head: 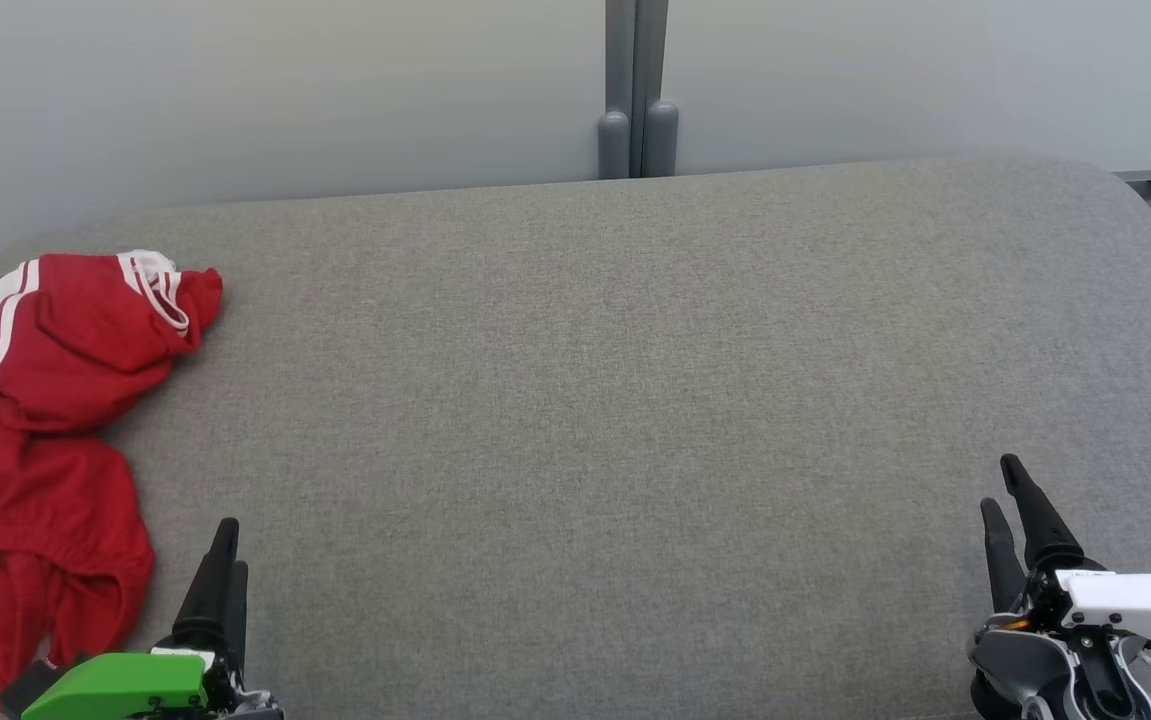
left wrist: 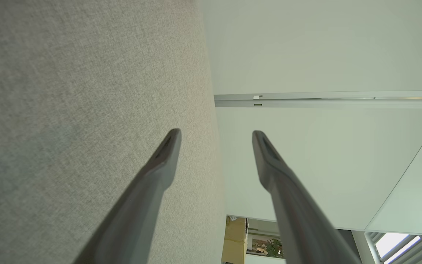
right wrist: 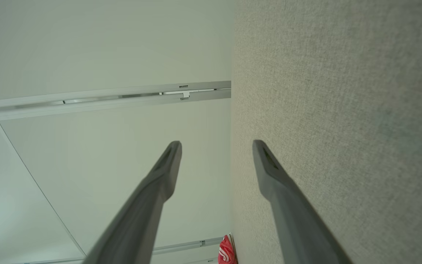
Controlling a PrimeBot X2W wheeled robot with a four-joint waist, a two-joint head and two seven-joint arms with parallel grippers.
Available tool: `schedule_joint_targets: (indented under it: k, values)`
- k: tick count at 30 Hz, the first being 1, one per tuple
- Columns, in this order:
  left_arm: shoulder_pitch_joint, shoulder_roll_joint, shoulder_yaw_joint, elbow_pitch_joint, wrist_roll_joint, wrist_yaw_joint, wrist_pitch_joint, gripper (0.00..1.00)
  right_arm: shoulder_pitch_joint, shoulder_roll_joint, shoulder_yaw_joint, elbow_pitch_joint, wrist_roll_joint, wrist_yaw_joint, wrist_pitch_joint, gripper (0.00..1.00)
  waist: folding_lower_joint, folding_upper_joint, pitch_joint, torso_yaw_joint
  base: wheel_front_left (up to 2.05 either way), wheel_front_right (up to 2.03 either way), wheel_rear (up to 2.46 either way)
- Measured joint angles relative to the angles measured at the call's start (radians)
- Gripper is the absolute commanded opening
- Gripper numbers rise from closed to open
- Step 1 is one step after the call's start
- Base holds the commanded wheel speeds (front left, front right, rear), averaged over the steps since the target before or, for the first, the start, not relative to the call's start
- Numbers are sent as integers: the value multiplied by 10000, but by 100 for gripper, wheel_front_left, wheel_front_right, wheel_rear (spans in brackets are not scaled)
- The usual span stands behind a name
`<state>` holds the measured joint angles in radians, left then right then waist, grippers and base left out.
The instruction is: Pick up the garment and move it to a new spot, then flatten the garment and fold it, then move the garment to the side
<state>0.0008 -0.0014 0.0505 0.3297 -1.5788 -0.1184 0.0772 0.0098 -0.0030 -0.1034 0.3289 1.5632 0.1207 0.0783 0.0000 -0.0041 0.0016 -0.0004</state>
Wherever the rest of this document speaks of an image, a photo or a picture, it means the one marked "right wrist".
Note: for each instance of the grey double partition post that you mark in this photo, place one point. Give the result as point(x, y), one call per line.
point(181, 247)
point(49, 110)

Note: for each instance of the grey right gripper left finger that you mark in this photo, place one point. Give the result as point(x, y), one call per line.
point(137, 220)

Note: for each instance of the red Bulls basketball jersey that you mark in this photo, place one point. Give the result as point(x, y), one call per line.
point(226, 253)

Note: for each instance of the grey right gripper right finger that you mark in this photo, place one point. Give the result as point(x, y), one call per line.
point(298, 227)

